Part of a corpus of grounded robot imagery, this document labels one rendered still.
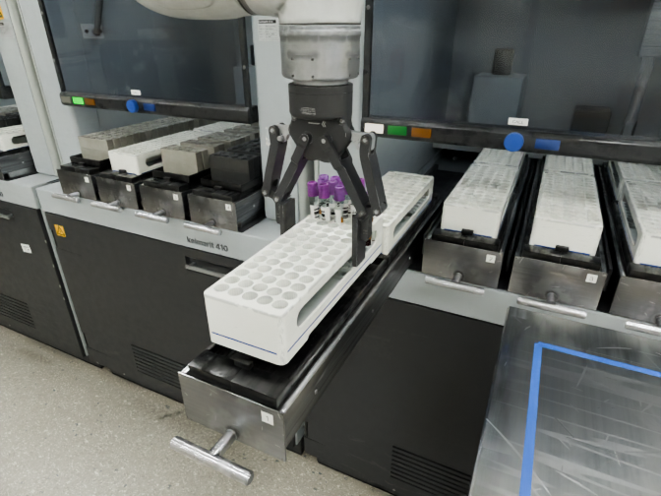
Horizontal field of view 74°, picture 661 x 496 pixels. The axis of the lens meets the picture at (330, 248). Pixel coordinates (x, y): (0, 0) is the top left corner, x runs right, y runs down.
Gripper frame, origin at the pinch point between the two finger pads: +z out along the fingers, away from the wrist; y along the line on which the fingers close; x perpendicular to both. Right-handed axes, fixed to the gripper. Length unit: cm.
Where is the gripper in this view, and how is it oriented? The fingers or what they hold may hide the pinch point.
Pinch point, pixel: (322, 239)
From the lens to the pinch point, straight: 60.0
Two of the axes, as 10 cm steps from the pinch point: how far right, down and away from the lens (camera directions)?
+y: 9.0, 1.9, -3.9
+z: 0.0, 9.0, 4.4
